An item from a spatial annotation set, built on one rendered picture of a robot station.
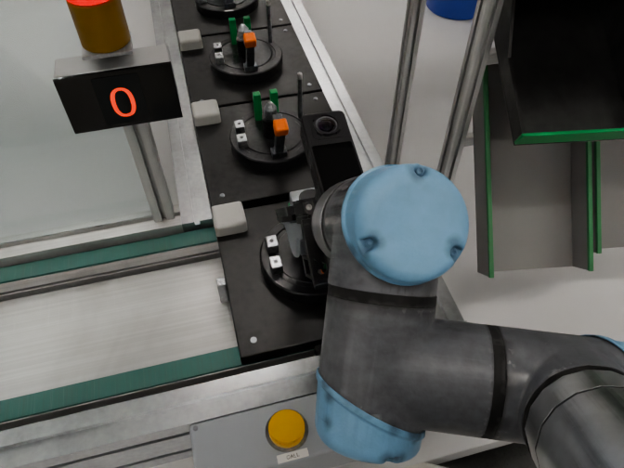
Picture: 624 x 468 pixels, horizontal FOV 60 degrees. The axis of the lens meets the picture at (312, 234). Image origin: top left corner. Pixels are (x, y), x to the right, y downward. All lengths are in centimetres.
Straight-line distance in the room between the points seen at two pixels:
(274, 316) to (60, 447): 28
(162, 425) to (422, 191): 44
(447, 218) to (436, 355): 9
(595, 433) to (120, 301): 65
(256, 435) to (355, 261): 34
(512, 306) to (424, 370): 54
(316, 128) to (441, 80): 78
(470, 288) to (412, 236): 57
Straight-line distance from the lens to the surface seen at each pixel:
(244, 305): 71
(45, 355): 81
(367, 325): 35
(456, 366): 36
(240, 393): 67
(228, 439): 65
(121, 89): 64
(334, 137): 54
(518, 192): 75
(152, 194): 80
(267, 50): 111
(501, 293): 90
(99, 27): 60
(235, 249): 77
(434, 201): 33
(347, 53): 135
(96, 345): 79
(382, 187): 32
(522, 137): 60
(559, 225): 78
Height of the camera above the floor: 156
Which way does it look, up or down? 50 degrees down
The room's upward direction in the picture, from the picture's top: straight up
